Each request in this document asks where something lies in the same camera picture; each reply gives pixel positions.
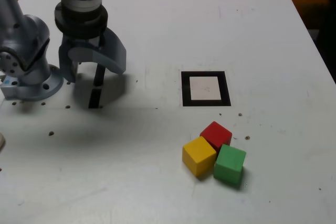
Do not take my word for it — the green cube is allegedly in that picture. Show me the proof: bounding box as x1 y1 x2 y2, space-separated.
213 144 247 185

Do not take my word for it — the red cube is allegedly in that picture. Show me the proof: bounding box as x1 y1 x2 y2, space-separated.
199 121 233 154

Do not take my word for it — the yellow cube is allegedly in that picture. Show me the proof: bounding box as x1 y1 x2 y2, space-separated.
182 136 217 177

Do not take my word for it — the black tape square outline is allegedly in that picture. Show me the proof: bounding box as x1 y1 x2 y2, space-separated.
181 71 232 107

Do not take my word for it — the black tape strip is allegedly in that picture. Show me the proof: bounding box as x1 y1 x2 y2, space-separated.
88 62 107 109

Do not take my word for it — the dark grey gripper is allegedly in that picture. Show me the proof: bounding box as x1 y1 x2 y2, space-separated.
58 28 127 83

